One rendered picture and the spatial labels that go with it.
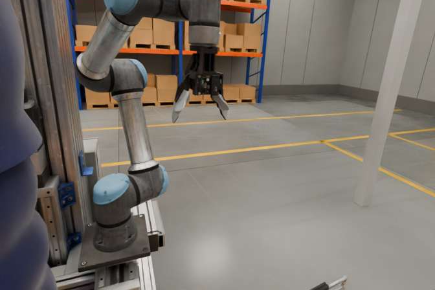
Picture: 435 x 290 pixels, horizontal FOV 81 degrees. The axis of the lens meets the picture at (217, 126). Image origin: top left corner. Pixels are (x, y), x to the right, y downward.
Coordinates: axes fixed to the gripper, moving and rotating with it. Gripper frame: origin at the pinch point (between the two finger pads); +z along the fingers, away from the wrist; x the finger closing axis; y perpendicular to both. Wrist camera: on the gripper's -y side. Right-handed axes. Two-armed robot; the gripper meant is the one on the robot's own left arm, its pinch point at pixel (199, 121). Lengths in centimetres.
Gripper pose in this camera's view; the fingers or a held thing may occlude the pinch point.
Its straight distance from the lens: 70.5
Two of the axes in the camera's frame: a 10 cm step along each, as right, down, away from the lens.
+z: -0.4, 9.5, 3.0
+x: 9.4, -0.7, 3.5
